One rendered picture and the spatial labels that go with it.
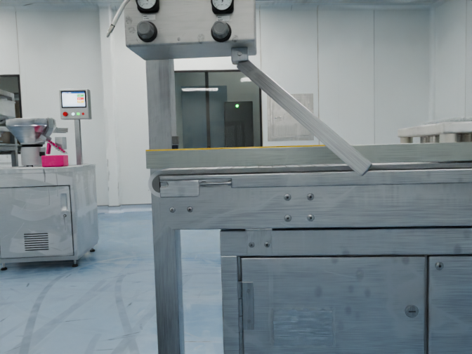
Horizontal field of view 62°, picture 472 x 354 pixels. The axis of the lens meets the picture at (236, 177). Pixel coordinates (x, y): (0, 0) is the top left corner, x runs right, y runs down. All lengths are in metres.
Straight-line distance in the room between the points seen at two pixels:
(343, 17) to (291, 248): 5.80
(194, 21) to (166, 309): 0.71
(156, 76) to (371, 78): 5.50
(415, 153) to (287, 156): 0.22
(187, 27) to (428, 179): 0.48
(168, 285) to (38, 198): 2.27
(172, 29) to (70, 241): 2.63
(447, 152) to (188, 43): 0.47
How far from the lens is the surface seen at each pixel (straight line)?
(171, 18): 0.71
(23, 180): 3.26
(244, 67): 0.72
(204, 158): 0.70
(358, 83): 6.29
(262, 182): 0.69
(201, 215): 0.71
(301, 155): 0.69
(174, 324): 1.10
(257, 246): 0.75
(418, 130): 0.88
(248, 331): 0.82
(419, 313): 0.86
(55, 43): 6.34
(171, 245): 1.03
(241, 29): 0.69
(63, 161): 3.18
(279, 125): 5.86
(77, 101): 3.54
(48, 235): 3.25
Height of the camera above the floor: 0.85
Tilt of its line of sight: 4 degrees down
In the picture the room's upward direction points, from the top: 2 degrees counter-clockwise
